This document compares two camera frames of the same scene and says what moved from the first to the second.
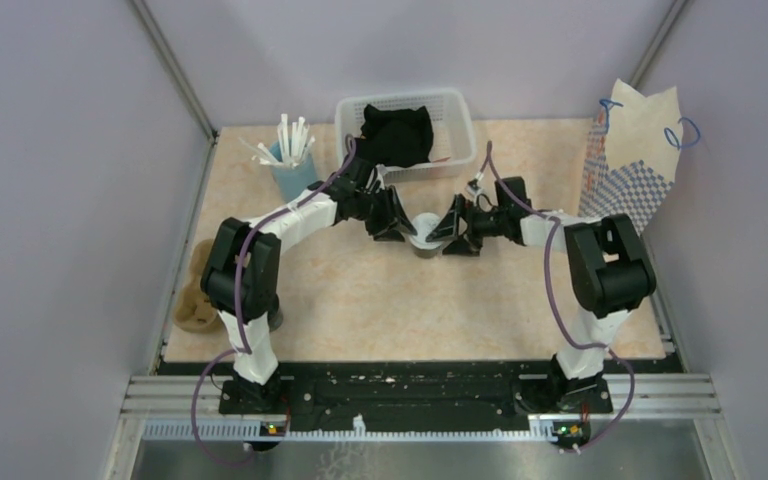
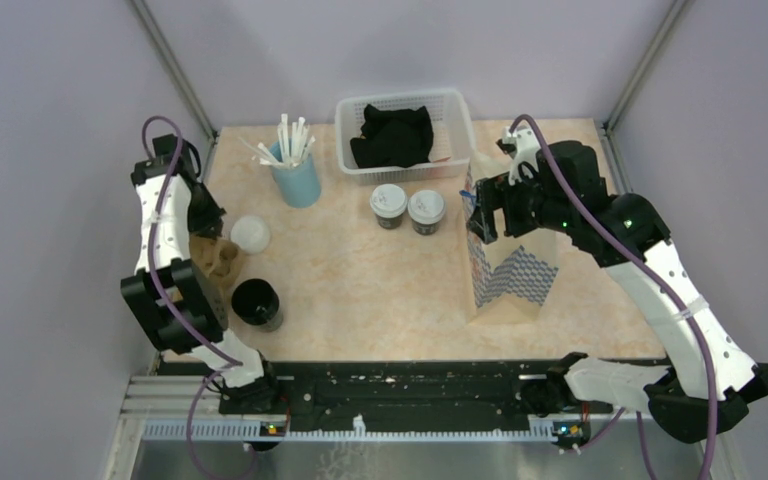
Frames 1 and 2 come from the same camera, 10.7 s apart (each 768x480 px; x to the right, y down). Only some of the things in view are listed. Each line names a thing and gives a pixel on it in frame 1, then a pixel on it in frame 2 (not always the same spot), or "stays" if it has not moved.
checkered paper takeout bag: x=633 y=155 to x=524 y=264
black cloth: x=394 y=138 stays
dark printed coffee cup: x=428 y=253 to x=425 y=229
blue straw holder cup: x=292 y=181 stays
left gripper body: x=376 y=210 to x=203 y=212
